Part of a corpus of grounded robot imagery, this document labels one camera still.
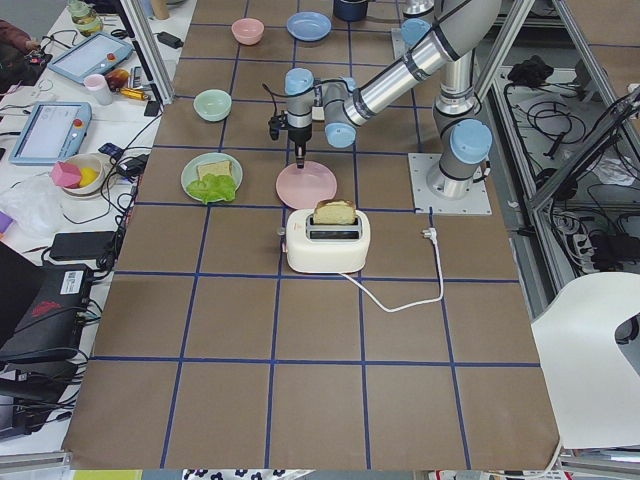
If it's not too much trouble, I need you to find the pink plate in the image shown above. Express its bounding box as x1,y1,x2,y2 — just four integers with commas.
276,161,337,210

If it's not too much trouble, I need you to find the green drink bottle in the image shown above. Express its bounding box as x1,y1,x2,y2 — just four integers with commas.
67,0,103,37

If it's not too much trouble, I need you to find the green lettuce leaf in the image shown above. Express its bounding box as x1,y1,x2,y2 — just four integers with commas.
186,174,237,204

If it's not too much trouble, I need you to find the black power adapter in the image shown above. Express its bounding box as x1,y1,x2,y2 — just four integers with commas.
156,31,184,49

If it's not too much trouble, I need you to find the beige bowl with toys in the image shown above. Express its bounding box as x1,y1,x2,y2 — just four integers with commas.
50,153,109,198

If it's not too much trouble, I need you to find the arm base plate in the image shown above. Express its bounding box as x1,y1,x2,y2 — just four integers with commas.
391,28,406,59
408,153,492,216

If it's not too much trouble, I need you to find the white toaster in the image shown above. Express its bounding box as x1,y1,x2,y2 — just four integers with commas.
283,209,371,274

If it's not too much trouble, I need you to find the blue teach pendant far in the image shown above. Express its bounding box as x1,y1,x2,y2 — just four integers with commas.
48,32,134,84

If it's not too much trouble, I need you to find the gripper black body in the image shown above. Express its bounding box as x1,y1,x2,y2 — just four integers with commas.
287,125,312,147

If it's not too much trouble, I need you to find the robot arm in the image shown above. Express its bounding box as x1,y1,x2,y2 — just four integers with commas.
268,1,501,200
402,0,434,19

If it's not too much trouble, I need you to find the pink cup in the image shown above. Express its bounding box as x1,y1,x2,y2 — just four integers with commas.
83,74,113,106

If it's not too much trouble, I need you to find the bread slice on plate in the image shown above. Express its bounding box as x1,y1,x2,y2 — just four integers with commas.
197,160,232,180

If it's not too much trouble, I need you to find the dark blue saucepan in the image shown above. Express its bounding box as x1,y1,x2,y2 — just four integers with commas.
333,0,369,22

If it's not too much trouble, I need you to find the mint green bowl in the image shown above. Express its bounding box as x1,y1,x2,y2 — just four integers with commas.
193,89,232,122

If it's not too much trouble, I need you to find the red yellow mango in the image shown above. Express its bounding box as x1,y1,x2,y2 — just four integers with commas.
104,69,129,92

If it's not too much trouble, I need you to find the mint green plate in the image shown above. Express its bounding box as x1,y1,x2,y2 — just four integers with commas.
181,153,243,203

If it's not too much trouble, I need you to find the blue teach pendant near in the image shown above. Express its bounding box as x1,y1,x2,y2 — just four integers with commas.
9,102,92,166

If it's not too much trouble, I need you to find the white paper sheet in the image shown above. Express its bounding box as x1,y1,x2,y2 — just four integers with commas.
532,272,639,449

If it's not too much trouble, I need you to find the blue teach pendant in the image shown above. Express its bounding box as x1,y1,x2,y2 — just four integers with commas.
9,102,92,166
48,32,134,84

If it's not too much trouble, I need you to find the pink bowl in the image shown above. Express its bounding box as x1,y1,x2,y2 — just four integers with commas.
231,18,265,46

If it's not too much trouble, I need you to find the clear plastic bag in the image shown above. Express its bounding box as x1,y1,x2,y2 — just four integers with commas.
1,175,64,237

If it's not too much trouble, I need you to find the toast slice in toaster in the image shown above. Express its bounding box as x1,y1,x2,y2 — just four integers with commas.
312,199,356,225

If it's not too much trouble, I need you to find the white toaster power cable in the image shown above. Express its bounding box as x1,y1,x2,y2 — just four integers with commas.
337,227,446,314

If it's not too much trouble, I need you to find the blue plate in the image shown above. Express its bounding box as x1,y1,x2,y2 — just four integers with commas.
286,11,332,42

